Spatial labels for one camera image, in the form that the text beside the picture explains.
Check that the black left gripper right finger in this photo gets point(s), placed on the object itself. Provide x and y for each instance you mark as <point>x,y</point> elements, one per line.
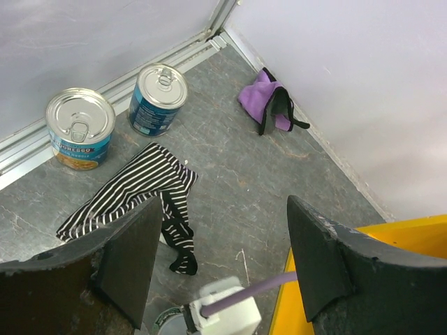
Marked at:
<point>351,283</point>

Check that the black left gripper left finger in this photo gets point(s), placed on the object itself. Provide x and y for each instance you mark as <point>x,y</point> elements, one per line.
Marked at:
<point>96,284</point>

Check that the black white striped cloth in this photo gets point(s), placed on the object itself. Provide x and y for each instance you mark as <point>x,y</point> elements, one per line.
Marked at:
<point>152,173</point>

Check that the blue yellow tin can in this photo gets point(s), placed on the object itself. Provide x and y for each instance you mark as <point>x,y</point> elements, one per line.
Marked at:
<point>80,123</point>

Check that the blue tin can upper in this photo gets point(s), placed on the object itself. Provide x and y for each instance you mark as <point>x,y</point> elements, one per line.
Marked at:
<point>160,93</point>

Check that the purple black pouch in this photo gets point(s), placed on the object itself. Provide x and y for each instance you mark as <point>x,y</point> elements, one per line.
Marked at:
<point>268,103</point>

